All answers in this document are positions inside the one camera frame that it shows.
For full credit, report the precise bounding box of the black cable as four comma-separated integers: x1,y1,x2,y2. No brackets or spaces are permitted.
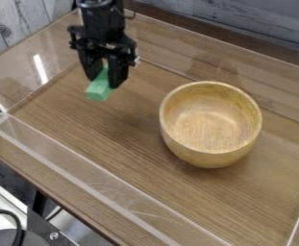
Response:
0,209,26,246

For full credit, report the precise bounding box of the black metal bracket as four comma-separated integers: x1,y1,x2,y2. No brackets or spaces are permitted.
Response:
24,192,79,246

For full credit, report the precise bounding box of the green rectangular block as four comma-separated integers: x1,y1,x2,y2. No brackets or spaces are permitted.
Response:
85,66,114,101

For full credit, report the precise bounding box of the light wooden bowl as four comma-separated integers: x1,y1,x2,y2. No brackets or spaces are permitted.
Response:
159,81,264,168

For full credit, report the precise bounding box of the clear acrylic tray wall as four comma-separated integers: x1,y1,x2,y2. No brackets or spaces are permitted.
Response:
0,13,299,246

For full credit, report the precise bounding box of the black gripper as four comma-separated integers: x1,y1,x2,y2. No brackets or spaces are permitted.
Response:
67,0,138,88

